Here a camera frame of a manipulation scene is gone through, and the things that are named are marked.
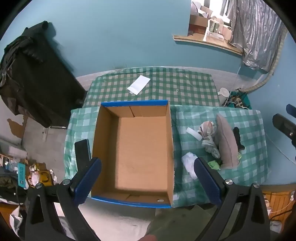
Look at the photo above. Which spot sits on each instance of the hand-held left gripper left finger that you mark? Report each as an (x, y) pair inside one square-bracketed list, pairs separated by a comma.
[(89, 177)]

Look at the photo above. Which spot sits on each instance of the white paper envelope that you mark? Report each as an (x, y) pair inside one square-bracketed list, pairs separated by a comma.
[(138, 84)]

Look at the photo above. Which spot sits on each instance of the light green checked tablecloth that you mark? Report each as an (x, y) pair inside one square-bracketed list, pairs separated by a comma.
[(251, 129)]

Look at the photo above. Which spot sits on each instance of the black soft item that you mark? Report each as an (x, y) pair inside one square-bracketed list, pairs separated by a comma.
[(237, 138)]

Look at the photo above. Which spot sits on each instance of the wooden window sill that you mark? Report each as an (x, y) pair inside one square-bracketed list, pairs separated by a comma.
[(208, 42)]

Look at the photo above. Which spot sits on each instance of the blue cardboard box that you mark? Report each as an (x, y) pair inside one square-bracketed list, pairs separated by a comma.
[(141, 150)]

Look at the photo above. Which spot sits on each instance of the grey fleece cloth bundle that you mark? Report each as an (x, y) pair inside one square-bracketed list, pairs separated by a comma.
[(227, 143)]

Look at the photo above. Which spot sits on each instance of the person's olive trouser leg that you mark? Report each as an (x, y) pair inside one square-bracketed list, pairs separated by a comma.
[(171, 222)]

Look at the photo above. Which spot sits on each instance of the white plastic bag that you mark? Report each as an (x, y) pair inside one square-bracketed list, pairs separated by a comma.
[(189, 163)]

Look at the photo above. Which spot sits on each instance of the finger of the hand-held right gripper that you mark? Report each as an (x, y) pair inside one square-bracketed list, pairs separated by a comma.
[(291, 109), (285, 126)]

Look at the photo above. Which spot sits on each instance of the silver foil curtain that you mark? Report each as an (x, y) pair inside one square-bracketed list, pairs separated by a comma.
[(256, 34)]

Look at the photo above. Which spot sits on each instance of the light green cloth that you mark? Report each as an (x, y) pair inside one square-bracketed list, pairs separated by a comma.
[(214, 165)]

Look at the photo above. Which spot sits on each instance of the green glitter scrubber cloth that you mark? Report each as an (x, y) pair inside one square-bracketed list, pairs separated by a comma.
[(239, 156)]

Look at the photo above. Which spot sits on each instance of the white sock bundle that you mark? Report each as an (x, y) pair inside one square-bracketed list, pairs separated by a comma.
[(211, 146)]

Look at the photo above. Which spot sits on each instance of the dark green checked tablecloth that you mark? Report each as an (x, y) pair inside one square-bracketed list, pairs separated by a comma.
[(166, 83)]

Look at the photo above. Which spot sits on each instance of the white foam cylinder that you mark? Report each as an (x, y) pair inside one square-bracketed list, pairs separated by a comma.
[(193, 133)]

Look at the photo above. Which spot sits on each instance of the cardboard box on sill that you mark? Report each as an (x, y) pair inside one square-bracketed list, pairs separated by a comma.
[(197, 22)]

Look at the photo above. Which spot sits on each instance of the white kettle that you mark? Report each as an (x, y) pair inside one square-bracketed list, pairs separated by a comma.
[(223, 93)]

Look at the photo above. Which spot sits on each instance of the orange wooden cabinet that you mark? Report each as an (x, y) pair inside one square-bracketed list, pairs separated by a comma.
[(277, 201)]

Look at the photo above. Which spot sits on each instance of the black rectangular block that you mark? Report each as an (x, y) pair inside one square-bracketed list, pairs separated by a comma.
[(82, 150)]

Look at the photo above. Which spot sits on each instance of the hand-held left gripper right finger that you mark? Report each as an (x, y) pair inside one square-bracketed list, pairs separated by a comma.
[(207, 182)]

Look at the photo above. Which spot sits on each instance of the patterned cloth bundle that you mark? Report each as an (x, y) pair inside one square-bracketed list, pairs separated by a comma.
[(208, 128)]

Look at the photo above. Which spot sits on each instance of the blue label packet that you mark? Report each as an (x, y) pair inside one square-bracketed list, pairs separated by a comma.
[(21, 175)]

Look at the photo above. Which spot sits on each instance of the pile of floor litter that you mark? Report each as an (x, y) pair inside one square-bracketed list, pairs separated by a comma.
[(39, 176)]

